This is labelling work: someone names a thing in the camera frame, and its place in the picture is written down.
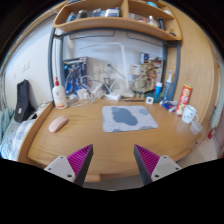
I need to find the clear plastic cup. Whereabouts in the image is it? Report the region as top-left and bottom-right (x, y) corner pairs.
(189, 120), (204, 136)

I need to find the robot model kit box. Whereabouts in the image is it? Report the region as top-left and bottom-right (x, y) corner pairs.
(63, 56), (89, 96)

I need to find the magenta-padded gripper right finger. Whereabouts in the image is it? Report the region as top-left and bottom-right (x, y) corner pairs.
(133, 143), (183, 187)

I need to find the grey metal shelf frame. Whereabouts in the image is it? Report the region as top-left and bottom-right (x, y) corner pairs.
(47, 26), (183, 104)

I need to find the white charger block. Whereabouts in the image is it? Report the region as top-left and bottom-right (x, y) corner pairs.
(77, 88), (91, 101)

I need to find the white power strip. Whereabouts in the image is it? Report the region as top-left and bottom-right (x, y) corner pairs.
(105, 92), (122, 102)

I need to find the wooden tree figure model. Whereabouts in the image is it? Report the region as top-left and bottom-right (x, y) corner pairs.
(133, 63), (158, 98)

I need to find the white blue-capped bottle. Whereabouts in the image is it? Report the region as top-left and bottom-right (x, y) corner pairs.
(153, 81), (164, 99)

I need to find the white desk lamp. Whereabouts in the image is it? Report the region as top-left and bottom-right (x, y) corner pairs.
(75, 41), (136, 99)

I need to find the white wall light switch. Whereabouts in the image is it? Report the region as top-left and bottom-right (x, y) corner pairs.
(21, 61), (31, 73)

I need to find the pink computer mouse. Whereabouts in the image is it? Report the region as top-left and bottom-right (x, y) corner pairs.
(48, 116), (70, 134)

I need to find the grey cloud-print mouse pad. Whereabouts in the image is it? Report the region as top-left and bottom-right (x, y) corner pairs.
(101, 105), (160, 133)

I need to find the teal blanket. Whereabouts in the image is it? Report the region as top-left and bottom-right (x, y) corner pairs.
(0, 108), (14, 134)

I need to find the black bag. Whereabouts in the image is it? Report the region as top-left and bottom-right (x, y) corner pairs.
(13, 79), (35, 123)

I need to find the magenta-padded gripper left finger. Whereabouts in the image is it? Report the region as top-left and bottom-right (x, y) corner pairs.
(43, 143), (94, 187)

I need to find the red snack can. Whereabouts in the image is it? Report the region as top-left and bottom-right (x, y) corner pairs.
(175, 83), (194, 117)

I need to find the wooden shelf unit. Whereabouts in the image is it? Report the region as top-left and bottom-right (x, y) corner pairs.
(52, 0), (183, 42)

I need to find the white mug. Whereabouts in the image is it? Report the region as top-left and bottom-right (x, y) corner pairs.
(181, 104), (200, 125)

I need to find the white wall power outlet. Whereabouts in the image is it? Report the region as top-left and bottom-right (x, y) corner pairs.
(92, 63), (104, 79)

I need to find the white red-capped pump bottle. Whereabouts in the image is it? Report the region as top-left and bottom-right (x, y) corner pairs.
(51, 76), (69, 110)

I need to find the blue checked pillow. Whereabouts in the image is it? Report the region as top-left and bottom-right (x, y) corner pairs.
(0, 118), (36, 161)

